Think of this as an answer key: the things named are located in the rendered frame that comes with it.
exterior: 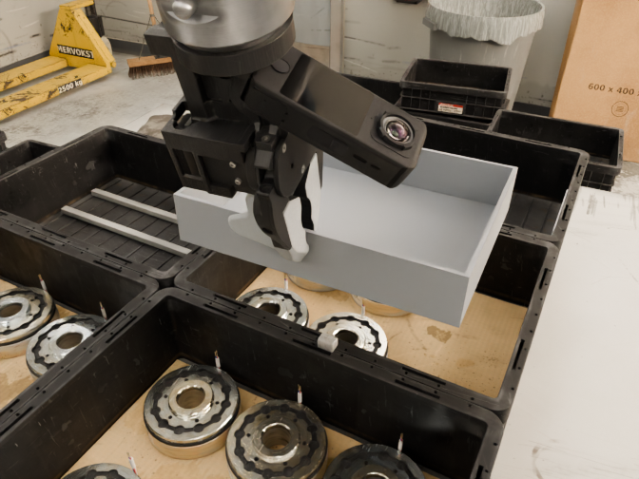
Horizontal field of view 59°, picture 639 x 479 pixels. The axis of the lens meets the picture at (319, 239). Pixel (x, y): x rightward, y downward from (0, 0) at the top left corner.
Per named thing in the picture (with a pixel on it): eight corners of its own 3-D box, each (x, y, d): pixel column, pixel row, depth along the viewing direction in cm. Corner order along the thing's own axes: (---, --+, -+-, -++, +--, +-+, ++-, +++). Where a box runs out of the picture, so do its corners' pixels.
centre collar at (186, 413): (222, 391, 62) (222, 387, 62) (198, 426, 58) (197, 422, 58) (185, 376, 63) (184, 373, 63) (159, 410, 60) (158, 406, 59)
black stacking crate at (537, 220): (571, 211, 101) (589, 154, 94) (539, 312, 80) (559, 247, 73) (369, 162, 116) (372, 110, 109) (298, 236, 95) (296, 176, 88)
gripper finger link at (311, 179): (267, 212, 51) (245, 137, 44) (328, 225, 50) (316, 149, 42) (254, 238, 50) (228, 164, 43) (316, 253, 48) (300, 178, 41)
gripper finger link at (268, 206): (286, 216, 45) (269, 127, 38) (306, 220, 44) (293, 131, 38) (261, 259, 42) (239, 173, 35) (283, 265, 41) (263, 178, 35)
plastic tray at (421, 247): (508, 210, 59) (517, 167, 56) (458, 328, 44) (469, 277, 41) (282, 158, 68) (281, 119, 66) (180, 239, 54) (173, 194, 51)
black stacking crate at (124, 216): (294, 236, 95) (292, 177, 88) (181, 352, 73) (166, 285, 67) (119, 181, 110) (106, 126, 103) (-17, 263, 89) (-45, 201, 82)
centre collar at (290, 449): (308, 429, 58) (308, 425, 58) (286, 469, 54) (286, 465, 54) (266, 412, 60) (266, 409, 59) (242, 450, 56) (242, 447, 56)
